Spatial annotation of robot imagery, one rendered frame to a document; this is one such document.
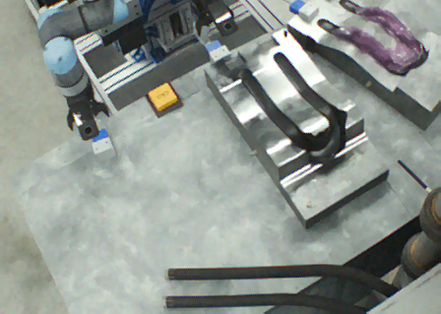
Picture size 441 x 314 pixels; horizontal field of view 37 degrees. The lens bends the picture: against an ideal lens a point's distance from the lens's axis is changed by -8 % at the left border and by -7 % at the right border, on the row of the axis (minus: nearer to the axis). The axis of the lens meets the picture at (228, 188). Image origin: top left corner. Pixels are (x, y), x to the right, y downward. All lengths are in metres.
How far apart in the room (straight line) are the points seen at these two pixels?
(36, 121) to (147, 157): 1.22
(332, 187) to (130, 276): 0.55
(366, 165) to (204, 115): 0.47
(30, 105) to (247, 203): 1.53
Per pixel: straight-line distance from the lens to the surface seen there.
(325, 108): 1.80
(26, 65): 3.25
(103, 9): 1.62
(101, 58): 2.86
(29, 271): 2.77
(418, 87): 1.87
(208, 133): 1.91
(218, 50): 1.99
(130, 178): 1.89
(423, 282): 1.06
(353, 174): 1.78
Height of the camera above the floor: 2.47
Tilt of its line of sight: 65 degrees down
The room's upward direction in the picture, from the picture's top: 12 degrees counter-clockwise
